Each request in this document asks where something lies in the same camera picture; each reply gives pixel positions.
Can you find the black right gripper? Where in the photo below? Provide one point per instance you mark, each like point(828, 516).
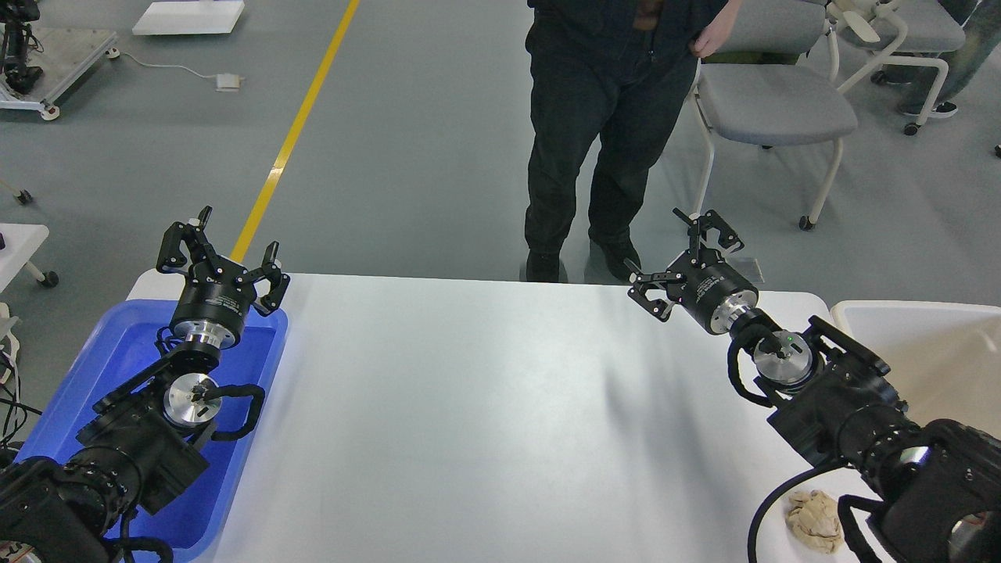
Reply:
point(711, 291)

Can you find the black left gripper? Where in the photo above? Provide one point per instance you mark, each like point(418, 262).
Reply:
point(214, 304)

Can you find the beige paper ball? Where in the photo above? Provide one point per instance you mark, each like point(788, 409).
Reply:
point(813, 520)

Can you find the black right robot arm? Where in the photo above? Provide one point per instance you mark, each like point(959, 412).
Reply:
point(937, 486)

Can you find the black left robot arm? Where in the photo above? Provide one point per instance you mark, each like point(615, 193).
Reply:
point(145, 446)

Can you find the person's hand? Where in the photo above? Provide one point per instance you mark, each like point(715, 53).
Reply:
point(713, 35)

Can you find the right floor plate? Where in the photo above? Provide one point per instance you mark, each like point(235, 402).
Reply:
point(750, 269)

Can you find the blue plastic bin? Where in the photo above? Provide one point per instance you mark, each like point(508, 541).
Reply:
point(121, 345)

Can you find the person in black clothes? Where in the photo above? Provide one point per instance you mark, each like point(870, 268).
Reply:
point(612, 72)

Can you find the white flat board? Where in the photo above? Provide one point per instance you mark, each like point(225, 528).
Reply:
point(189, 18)

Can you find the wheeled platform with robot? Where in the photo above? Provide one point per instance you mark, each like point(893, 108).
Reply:
point(39, 64)

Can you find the white plastic bin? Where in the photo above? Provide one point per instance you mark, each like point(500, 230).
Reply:
point(944, 357)

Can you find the white power adapter with cable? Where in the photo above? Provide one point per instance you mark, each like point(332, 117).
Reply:
point(221, 82)

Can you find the grey chair white frame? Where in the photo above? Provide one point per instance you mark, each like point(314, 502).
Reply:
point(774, 104)

